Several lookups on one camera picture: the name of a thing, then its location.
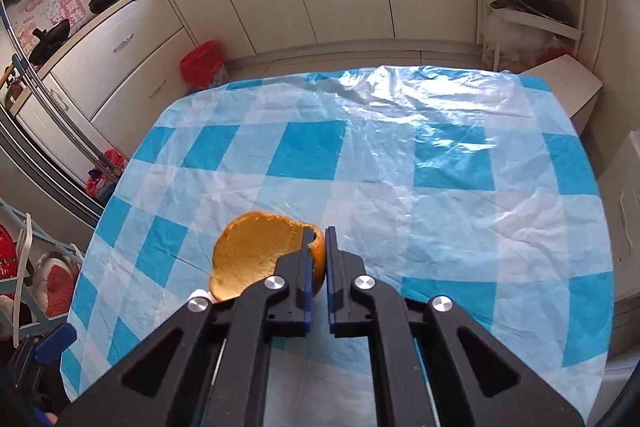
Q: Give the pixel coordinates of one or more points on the red and white packet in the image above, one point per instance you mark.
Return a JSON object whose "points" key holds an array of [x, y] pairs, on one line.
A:
{"points": [[57, 284]]}

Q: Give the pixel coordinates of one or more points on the bin with red bag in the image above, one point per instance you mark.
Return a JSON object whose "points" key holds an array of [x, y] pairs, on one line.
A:
{"points": [[202, 64]]}

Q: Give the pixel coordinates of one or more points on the round cupped orange peel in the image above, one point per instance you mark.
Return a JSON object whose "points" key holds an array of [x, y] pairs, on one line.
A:
{"points": [[250, 252]]}

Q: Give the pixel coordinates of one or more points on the red wall stickers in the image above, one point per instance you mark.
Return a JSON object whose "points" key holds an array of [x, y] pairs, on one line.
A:
{"points": [[65, 2]]}

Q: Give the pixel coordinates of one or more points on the black wok in cart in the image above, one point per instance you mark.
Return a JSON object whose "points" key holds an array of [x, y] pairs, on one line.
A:
{"points": [[535, 2]]}

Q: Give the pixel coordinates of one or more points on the blue checked plastic tablecloth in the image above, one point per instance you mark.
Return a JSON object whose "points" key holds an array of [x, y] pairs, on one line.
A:
{"points": [[425, 207]]}

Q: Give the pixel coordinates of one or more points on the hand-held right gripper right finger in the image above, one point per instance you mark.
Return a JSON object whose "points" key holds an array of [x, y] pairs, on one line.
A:
{"points": [[331, 287]]}

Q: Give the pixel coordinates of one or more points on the grey metal tubes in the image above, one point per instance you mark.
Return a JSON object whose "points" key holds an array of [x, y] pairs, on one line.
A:
{"points": [[55, 157]]}

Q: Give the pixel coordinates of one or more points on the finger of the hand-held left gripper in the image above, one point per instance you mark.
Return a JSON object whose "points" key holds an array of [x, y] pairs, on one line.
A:
{"points": [[55, 342]]}

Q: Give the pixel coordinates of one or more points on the black frying pan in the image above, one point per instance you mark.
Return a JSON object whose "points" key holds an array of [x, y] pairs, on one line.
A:
{"points": [[50, 42]]}

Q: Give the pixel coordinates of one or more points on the white and blue folding shelf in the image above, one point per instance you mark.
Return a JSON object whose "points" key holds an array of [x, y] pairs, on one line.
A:
{"points": [[25, 257]]}

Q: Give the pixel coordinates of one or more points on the white wooden stool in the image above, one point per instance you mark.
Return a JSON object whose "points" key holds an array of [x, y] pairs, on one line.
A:
{"points": [[565, 82]]}

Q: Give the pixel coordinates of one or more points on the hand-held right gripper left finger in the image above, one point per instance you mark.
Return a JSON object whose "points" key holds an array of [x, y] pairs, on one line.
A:
{"points": [[306, 287]]}

